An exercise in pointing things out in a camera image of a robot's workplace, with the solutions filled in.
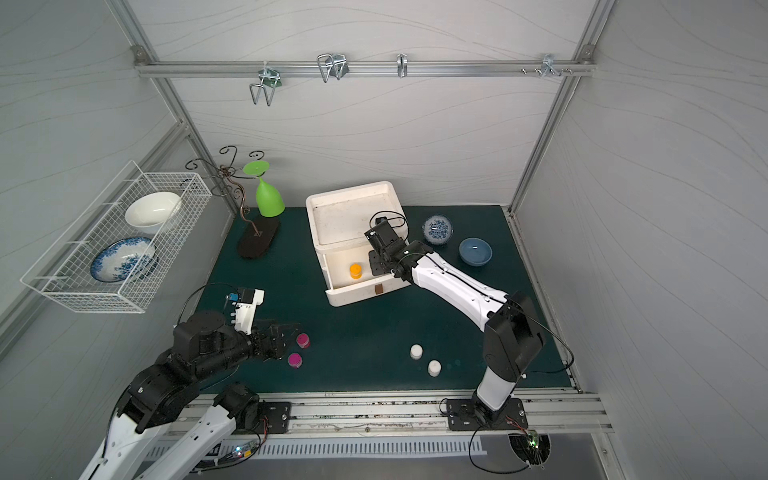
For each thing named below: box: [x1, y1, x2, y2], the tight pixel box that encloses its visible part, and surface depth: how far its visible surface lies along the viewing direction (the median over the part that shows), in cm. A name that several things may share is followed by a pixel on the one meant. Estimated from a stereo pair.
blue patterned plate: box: [90, 237, 158, 283], surface depth 65 cm
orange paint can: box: [350, 263, 363, 280], surface depth 83 cm
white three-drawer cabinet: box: [306, 181, 410, 307], surface depth 86 cm
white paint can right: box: [428, 360, 441, 377], surface depth 81 cm
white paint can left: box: [410, 344, 423, 360], surface depth 84 cm
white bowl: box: [125, 191, 182, 234], surface depth 73 cm
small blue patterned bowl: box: [422, 215, 453, 245], surface depth 113 cm
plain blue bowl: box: [458, 237, 493, 267], surface depth 107 cm
